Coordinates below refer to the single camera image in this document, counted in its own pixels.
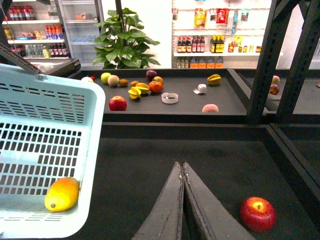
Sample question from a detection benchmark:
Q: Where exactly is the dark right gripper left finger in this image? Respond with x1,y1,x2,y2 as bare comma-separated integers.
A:
133,162,185,240

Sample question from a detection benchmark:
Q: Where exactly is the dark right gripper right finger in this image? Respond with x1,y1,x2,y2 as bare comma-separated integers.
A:
182,162,254,240

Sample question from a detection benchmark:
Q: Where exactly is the light blue plastic basket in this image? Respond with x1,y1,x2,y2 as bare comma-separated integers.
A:
0,64,106,240

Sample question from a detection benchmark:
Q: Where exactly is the red yellow mango back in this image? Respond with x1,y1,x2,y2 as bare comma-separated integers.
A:
152,76,164,85

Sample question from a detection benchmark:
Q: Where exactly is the red apple near front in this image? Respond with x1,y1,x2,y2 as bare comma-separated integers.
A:
240,196,277,232

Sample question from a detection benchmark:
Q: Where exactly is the peach on tray edge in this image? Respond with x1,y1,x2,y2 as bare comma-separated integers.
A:
202,103,219,113

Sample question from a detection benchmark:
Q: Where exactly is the red apple on back tray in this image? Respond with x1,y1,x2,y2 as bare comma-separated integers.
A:
108,95,127,111

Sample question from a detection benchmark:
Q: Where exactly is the black back fruit tray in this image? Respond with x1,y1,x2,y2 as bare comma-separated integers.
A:
74,68,251,124

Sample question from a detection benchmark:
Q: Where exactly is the yellow starfruit front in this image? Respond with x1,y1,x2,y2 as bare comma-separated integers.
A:
128,86,142,100

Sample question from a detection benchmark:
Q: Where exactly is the yellow starfruit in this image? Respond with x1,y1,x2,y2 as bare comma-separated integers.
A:
207,74,222,86
135,82,150,95
128,86,142,100

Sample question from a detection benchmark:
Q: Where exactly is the yellow starfruit middle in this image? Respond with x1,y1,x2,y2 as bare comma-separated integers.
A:
135,82,150,95

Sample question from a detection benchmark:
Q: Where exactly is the orange persimmon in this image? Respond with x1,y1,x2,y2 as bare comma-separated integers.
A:
148,81,163,94

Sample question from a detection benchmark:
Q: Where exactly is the yellow starfruit right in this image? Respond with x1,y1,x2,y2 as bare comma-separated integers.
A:
207,74,222,86

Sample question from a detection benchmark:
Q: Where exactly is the brown kiwi right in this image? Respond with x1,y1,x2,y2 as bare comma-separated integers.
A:
130,80,139,87

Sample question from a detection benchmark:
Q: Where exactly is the brown kiwi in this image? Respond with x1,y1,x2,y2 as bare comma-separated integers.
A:
130,80,139,87
119,78,129,88

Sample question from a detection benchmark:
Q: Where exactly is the brown kiwi left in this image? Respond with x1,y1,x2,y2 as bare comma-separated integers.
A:
119,78,129,88

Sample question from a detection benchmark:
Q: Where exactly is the dark purple fruit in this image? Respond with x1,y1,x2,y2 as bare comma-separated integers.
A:
145,69,158,81

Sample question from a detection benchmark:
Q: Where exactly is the pale peach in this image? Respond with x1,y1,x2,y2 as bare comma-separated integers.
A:
107,75,120,87

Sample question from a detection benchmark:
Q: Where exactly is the green apple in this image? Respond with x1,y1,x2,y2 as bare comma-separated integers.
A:
100,72,111,85

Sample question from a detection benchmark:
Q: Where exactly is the white round fruit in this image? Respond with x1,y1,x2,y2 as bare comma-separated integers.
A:
81,76,94,83

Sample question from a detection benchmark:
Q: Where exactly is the green potted plant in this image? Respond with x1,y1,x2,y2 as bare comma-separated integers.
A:
93,7,160,70

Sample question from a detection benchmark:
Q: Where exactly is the white shelf with bottles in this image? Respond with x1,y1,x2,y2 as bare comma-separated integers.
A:
171,0,272,69

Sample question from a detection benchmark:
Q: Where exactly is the glass door refrigerator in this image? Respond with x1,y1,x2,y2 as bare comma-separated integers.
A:
56,0,104,70

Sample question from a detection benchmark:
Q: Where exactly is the left shelf with drinks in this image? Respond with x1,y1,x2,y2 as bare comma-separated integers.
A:
0,0,71,60

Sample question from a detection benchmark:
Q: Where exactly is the white tape ring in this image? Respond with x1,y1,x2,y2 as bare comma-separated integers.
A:
161,92,179,105

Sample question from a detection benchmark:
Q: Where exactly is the red apple behind post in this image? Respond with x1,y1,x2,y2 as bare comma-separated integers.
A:
268,83,280,95

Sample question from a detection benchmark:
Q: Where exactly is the pale apple behind post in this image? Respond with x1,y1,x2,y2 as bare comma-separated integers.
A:
271,75,280,85

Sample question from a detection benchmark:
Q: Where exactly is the black rack post right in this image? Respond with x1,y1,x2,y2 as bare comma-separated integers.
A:
276,0,320,123

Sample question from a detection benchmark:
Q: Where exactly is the black rack post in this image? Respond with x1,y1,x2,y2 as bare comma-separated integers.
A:
246,0,298,124
276,0,320,123

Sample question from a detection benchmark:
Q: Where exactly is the black rack post left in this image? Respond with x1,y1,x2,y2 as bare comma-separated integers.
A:
246,0,298,124

